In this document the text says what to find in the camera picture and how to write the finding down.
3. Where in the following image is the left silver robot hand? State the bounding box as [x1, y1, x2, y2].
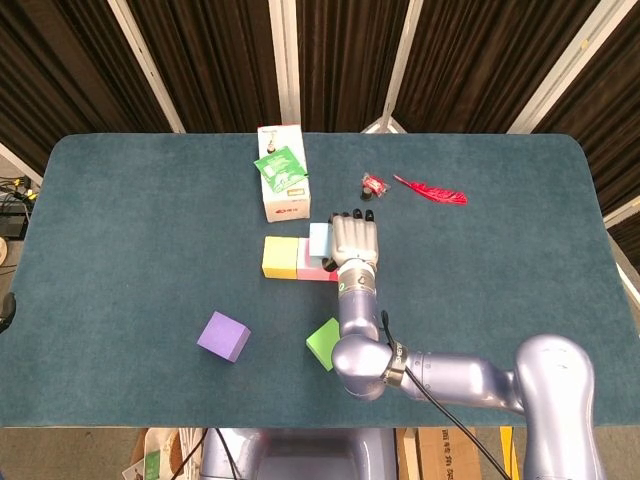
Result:
[0, 293, 17, 334]

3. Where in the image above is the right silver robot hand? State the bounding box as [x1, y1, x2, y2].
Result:
[323, 208, 381, 269]

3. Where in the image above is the light blue foam cube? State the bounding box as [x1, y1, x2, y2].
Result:
[308, 222, 335, 260]

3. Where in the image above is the pink foam cube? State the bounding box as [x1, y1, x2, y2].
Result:
[295, 237, 332, 282]

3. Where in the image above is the yellow foam cube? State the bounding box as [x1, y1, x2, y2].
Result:
[261, 235, 301, 280]

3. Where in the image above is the red candy wrapper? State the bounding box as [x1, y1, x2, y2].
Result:
[363, 171, 390, 196]

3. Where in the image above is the white cardboard box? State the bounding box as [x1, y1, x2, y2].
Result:
[256, 124, 312, 223]

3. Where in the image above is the black device box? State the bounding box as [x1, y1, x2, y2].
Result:
[0, 213, 29, 237]

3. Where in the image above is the red feather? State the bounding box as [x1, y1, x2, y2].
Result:
[392, 173, 469, 206]

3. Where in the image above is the green sachet packet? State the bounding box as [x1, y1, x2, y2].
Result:
[252, 144, 309, 193]

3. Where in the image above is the green foam cube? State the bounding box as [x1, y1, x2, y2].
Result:
[305, 317, 342, 372]

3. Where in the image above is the teal felt table cover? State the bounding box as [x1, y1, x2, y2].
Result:
[0, 132, 640, 429]

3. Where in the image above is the purple foam cube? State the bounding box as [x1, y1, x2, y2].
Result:
[196, 310, 252, 363]

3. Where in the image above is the printed paper bag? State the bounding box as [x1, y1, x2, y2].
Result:
[121, 427, 206, 480]

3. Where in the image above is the purple-grey robot torso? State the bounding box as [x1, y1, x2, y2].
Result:
[199, 427, 399, 480]

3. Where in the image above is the wooden plank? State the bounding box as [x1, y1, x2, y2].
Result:
[396, 427, 420, 480]

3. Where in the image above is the brown cardboard box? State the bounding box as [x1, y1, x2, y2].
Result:
[417, 427, 484, 480]

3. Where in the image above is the bundle of floor cables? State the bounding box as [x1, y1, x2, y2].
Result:
[0, 174, 39, 202]

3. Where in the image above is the black strap on arm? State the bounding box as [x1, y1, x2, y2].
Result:
[382, 339, 411, 386]

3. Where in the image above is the white metal frame post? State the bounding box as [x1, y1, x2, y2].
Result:
[107, 0, 187, 134]
[505, 0, 626, 135]
[268, 0, 303, 126]
[359, 0, 426, 135]
[0, 141, 45, 187]
[602, 198, 640, 229]

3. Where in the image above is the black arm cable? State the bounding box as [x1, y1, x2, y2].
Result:
[380, 309, 509, 480]

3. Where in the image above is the black cable under table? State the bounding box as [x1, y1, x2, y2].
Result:
[214, 427, 239, 480]

